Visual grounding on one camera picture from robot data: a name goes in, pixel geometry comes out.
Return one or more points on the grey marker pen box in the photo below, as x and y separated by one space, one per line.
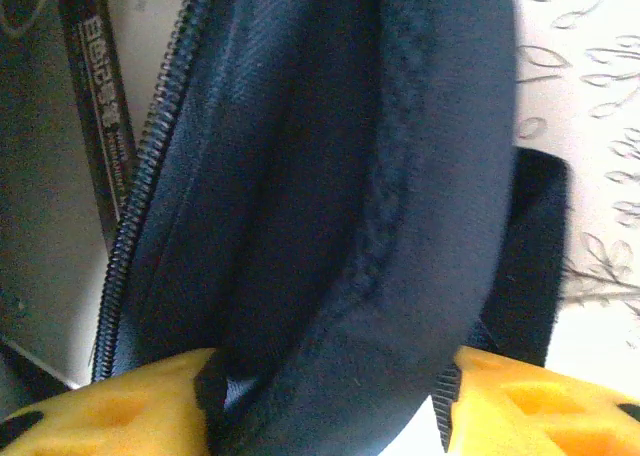
40 176

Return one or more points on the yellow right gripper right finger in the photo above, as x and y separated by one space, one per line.
540 411

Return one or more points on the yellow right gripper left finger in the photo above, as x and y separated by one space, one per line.
100 416

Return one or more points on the navy blue backpack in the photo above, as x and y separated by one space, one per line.
325 176

